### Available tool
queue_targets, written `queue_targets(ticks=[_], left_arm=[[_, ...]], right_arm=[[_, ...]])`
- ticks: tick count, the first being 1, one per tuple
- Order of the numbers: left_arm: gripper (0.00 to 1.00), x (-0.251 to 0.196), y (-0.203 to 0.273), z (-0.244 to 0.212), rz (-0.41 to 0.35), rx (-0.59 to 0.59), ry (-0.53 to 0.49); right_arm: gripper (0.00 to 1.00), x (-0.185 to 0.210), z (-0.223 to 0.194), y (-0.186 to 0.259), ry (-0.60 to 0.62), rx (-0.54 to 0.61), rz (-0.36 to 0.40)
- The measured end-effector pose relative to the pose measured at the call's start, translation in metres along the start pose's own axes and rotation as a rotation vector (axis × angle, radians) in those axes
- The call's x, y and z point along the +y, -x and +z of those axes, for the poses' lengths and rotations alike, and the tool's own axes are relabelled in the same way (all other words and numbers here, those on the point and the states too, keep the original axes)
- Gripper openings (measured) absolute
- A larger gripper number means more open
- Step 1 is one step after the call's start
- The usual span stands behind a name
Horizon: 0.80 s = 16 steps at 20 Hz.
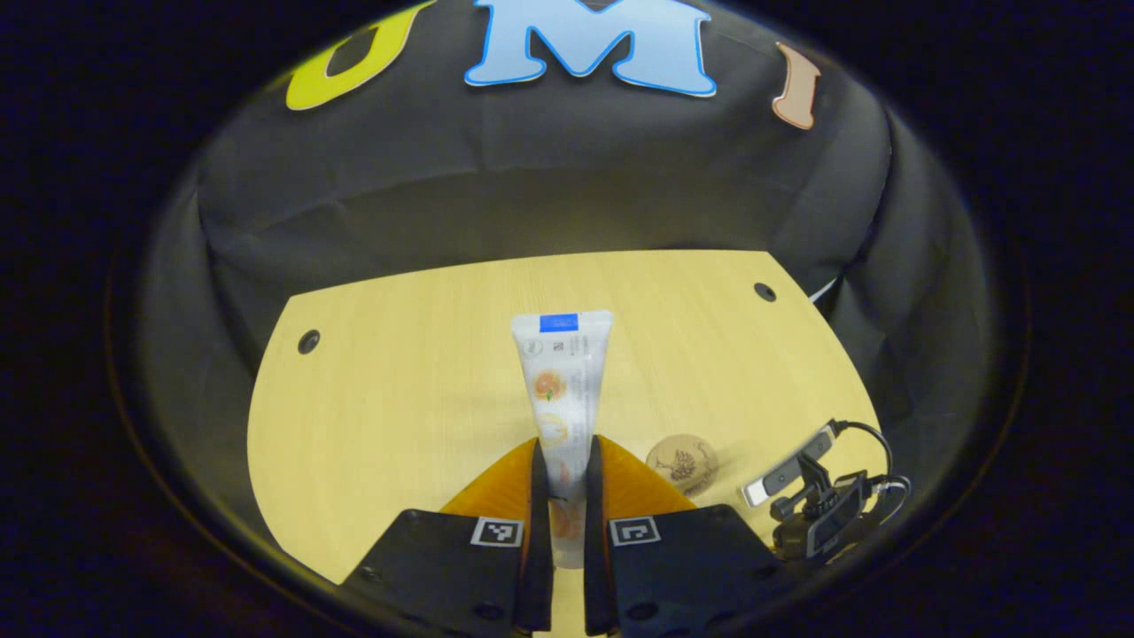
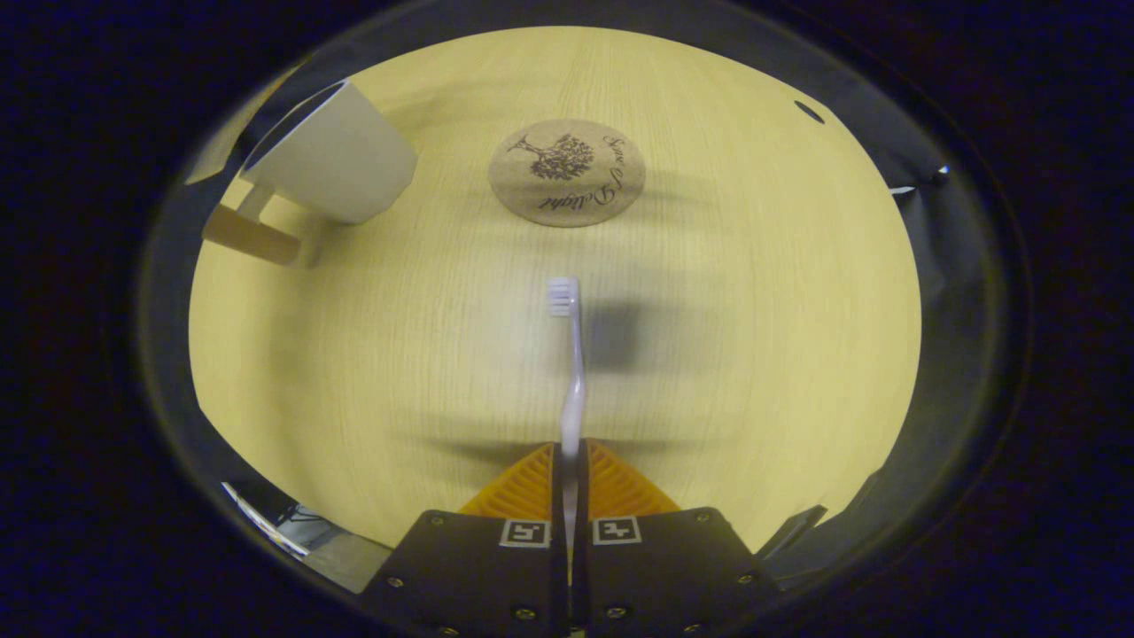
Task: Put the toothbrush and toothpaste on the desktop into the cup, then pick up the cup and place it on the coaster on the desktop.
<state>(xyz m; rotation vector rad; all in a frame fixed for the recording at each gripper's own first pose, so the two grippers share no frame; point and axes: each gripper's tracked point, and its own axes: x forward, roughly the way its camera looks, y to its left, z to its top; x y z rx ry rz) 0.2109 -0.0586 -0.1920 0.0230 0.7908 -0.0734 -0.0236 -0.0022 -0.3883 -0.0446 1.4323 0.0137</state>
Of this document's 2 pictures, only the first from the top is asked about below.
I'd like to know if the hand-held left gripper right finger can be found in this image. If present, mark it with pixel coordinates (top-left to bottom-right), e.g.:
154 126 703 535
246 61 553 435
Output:
582 434 789 638

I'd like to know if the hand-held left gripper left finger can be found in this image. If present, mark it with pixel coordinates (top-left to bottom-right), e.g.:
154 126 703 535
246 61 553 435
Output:
339 437 556 638

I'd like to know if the round cork coaster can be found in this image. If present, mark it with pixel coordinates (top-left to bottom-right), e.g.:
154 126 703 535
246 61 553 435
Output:
645 433 720 499

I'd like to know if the white toothpaste tube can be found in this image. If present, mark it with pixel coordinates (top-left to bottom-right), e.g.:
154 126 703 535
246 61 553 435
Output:
510 310 614 570

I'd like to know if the light wooden desktop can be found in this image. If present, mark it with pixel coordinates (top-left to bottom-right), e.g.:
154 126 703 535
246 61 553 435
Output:
246 250 882 638

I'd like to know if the silver black webcam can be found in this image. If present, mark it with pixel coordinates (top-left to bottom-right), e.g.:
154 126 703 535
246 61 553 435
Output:
741 424 838 509

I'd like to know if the black backdrop cloth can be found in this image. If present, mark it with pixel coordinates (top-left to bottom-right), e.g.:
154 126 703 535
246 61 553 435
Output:
133 0 998 550

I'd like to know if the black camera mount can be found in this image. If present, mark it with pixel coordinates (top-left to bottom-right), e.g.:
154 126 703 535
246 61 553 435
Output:
769 452 874 562

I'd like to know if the black cable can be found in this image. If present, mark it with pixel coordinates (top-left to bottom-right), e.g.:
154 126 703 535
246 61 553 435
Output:
828 419 913 525

